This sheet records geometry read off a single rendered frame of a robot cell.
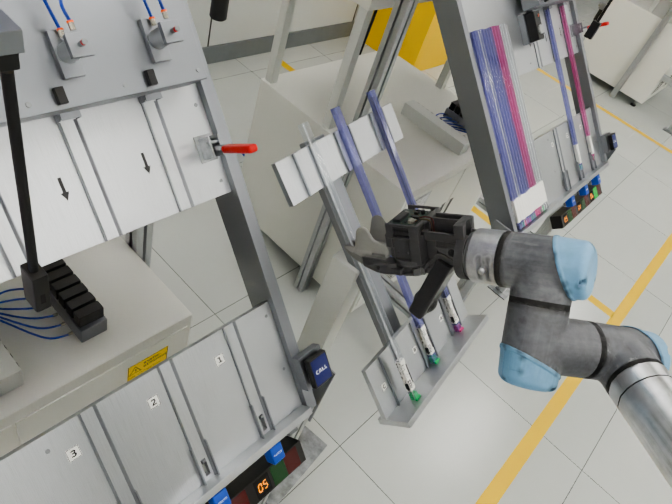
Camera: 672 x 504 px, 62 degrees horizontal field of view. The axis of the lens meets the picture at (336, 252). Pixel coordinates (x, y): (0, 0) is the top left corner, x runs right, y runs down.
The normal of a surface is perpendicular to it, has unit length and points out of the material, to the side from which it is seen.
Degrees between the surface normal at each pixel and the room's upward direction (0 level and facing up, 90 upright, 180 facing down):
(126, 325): 0
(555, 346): 45
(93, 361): 0
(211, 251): 0
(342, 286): 90
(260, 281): 90
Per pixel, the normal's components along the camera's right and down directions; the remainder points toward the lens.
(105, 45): 0.71, 0.01
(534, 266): -0.58, -0.10
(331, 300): -0.57, 0.45
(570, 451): 0.28, -0.68
